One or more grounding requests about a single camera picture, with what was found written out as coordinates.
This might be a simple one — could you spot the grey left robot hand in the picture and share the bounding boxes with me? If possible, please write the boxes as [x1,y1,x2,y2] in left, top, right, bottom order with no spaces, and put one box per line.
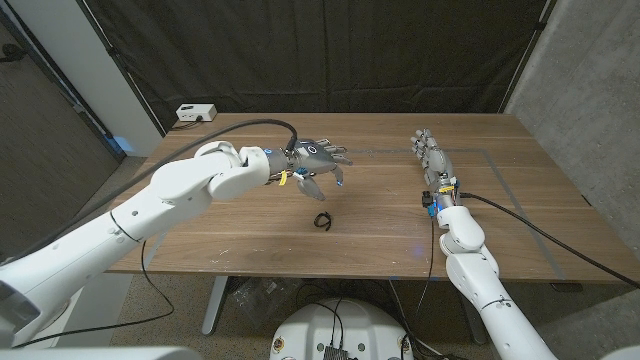
[263,138,354,202]

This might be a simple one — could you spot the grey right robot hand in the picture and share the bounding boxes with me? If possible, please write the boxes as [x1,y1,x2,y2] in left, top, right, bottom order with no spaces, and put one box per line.
[410,128,461,211]

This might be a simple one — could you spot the white power strip box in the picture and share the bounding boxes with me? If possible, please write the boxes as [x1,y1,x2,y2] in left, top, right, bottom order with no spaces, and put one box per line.
[175,103,218,123]

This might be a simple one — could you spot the black backdrop curtain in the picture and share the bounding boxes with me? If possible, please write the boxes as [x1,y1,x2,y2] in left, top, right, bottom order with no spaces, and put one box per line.
[82,0,556,132]

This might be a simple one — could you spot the black backdrop stand pole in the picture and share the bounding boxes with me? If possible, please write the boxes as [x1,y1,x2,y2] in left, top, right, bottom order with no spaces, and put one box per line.
[74,0,167,137]
[498,0,559,114]

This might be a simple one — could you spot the clear plastic bag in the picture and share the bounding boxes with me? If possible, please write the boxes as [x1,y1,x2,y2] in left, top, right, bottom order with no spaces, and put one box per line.
[230,277,301,326]

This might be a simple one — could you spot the grey table leg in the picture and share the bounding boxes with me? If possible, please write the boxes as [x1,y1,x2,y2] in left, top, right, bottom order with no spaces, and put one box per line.
[457,284,489,346]

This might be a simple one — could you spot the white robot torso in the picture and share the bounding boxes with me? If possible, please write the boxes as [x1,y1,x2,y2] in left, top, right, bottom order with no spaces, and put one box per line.
[269,298,415,360]

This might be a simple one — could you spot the white table leg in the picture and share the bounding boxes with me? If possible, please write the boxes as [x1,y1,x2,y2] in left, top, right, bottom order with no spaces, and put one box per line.
[201,275,231,336]

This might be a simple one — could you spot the white floor board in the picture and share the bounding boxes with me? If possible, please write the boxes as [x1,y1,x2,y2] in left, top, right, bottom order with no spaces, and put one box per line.
[52,272,135,349]

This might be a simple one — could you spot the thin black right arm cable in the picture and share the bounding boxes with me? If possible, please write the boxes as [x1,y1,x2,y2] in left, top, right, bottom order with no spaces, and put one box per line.
[399,215,437,360]

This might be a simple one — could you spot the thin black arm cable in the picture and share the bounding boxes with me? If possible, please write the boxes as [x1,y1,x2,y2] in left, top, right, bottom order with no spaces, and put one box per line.
[399,215,437,360]
[12,239,176,349]

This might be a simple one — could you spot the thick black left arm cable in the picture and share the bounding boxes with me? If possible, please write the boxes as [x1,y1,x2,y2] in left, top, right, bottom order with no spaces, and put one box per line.
[0,118,300,266]

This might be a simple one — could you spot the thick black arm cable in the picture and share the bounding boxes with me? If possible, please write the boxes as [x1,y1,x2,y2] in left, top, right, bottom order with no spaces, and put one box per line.
[458,191,640,290]
[0,118,300,266]

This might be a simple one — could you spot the black power strip cable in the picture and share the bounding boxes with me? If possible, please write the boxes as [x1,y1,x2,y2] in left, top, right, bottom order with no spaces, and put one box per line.
[170,115,204,131]

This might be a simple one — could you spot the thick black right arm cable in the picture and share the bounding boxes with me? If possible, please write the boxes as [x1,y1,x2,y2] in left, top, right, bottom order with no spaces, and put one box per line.
[458,191,640,290]

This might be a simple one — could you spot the black torso cable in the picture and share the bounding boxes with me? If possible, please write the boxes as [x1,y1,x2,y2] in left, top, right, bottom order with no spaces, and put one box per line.
[312,298,347,349]

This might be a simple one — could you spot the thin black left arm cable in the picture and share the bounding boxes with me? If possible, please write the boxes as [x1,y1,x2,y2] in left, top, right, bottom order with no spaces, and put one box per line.
[12,239,176,349]

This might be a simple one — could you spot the black door handle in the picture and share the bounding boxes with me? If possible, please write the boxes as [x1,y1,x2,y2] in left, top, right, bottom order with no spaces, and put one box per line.
[0,43,25,64]

